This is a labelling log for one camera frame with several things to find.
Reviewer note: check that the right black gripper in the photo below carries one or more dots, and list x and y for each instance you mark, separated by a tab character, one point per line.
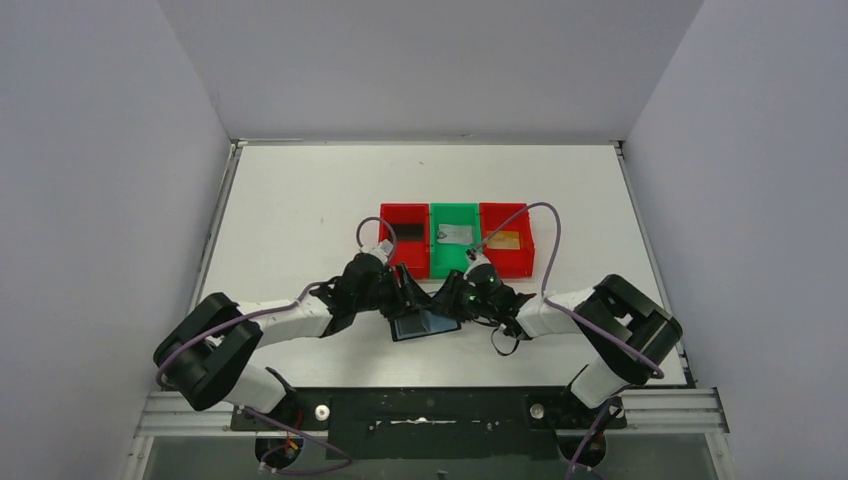
451	299

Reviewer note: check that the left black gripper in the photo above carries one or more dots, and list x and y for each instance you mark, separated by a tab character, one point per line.
395	291

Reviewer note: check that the black leather card holder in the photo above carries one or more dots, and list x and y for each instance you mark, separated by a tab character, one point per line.
419	324

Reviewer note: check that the green bin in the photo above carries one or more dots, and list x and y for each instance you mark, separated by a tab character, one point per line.
447	257

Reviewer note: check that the red bin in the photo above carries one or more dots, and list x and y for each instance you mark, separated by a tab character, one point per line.
415	255
494	217

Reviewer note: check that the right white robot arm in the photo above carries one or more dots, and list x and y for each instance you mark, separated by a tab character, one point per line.
630	333

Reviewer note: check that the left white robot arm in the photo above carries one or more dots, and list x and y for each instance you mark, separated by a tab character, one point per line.
207	357

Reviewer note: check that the black card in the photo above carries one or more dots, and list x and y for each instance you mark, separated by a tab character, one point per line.
409	232

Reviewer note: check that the silver card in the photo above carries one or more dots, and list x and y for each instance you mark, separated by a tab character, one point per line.
455	234

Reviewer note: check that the gold card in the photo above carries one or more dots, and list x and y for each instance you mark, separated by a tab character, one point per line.
505	240

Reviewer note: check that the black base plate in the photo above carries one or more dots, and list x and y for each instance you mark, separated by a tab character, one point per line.
540	423

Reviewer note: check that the aluminium frame rail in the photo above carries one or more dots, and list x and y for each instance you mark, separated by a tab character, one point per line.
648	412

